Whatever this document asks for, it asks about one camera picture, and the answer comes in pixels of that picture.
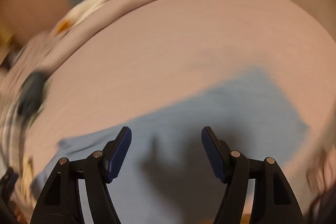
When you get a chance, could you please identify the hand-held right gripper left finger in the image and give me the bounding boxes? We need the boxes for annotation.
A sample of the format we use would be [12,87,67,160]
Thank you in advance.
[30,126,132,224]

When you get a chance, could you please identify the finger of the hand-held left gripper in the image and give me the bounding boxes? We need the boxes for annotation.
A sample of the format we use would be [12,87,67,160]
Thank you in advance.
[0,166,20,205]

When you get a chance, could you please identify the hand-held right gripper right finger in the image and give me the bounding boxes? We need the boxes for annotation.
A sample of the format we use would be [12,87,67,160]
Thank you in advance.
[201,126,305,224]

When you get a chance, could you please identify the light blue denim pants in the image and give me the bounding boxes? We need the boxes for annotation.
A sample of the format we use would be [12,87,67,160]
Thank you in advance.
[31,65,310,224]

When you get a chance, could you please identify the printed blanket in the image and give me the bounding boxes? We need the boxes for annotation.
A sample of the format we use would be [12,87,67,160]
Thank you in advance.
[0,101,42,216]

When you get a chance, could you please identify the dark grey cloth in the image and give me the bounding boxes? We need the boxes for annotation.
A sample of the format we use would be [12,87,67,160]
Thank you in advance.
[17,70,51,119]

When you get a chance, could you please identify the pink bed sheet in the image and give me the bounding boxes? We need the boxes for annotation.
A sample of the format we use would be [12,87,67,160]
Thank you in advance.
[0,0,336,224]

